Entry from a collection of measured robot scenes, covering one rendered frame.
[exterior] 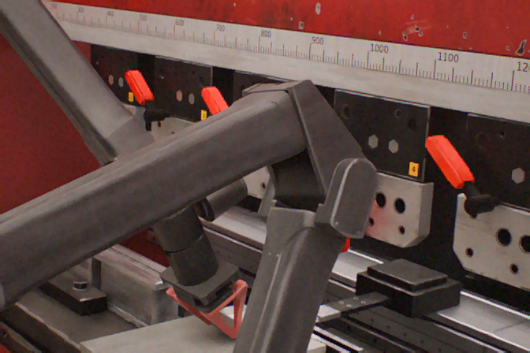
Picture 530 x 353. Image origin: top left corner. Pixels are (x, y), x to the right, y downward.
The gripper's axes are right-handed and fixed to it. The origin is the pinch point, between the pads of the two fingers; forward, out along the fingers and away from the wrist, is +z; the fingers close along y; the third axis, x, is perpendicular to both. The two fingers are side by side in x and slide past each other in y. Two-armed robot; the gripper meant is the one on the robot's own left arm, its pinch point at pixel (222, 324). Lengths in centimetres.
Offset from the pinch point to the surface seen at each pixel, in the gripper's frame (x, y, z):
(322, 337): -9.5, -7.0, 7.1
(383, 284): -26.1, -1.3, 12.8
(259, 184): -14.1, 1.8, -13.0
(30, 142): -14, 84, -3
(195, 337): 3.8, 0.9, -0.4
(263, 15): -24.8, 3.2, -32.6
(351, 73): -22.4, -13.7, -27.5
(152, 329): 6.8, 6.1, -2.0
